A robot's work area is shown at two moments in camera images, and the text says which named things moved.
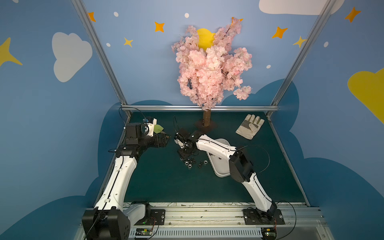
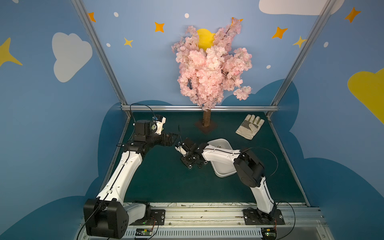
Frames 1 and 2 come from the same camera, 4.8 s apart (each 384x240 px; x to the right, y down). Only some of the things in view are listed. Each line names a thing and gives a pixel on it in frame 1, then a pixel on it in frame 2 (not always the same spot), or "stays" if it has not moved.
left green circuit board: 143,232 stays
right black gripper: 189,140 → 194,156
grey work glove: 249,126 stays
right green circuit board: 269,232 stays
